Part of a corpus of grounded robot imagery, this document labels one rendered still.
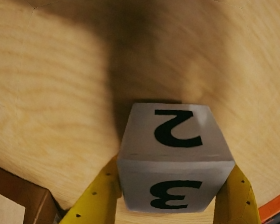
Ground orange digital multimeter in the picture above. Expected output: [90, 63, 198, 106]
[258, 195, 280, 224]

